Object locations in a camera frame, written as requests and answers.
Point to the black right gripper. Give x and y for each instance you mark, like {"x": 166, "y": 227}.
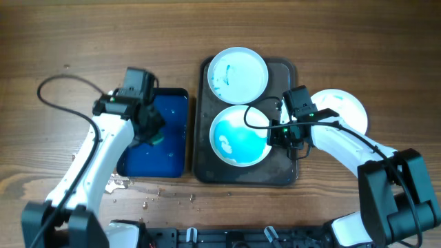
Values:
{"x": 274, "y": 139}

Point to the white plate teal puddle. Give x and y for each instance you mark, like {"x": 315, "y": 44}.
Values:
{"x": 237, "y": 136}

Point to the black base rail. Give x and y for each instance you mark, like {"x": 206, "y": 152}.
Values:
{"x": 224, "y": 237}

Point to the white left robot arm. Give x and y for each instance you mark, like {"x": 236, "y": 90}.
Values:
{"x": 68, "y": 217}

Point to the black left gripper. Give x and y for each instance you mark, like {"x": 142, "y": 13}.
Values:
{"x": 159, "y": 121}

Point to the white plate aside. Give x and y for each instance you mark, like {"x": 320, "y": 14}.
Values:
{"x": 344, "y": 103}

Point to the white plate blue smears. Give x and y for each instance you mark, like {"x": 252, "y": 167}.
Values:
{"x": 237, "y": 75}

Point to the black tray of blue water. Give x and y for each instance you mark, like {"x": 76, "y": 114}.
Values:
{"x": 167, "y": 158}

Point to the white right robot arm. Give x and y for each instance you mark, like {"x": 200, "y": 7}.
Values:
{"x": 397, "y": 199}

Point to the dark metal serving tray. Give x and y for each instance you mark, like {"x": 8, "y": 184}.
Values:
{"x": 276, "y": 169}

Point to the green sponge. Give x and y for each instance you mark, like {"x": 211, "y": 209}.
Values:
{"x": 156, "y": 139}

